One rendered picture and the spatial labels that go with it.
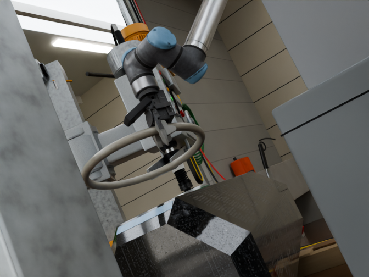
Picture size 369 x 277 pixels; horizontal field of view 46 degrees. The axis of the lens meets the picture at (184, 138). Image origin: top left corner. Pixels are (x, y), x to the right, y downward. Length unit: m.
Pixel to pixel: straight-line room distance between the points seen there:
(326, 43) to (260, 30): 6.38
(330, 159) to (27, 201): 0.73
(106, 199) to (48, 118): 2.54
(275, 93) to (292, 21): 6.17
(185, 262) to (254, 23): 6.10
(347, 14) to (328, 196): 0.39
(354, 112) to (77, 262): 0.72
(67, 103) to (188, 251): 1.66
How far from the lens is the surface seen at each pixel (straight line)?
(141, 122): 2.24
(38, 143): 0.29
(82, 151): 2.83
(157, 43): 1.42
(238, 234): 1.61
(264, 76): 7.27
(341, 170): 0.92
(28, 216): 0.26
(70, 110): 2.98
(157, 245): 1.71
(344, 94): 0.91
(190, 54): 1.49
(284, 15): 1.05
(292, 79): 7.12
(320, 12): 1.04
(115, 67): 2.34
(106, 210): 2.84
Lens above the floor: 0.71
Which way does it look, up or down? 10 degrees up
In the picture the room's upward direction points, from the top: 25 degrees counter-clockwise
